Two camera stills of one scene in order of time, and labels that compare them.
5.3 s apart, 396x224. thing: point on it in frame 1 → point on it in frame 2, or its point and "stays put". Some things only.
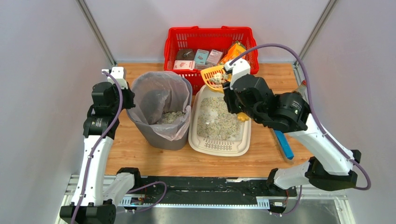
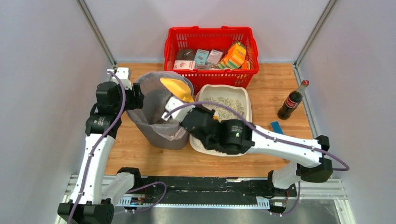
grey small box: (214, 57) stays put
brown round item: (185, 54) stays put
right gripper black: (231, 101) → (188, 119)
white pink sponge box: (184, 65) stays put
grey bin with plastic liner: (157, 93) stays put
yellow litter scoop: (207, 73) → (178, 88)
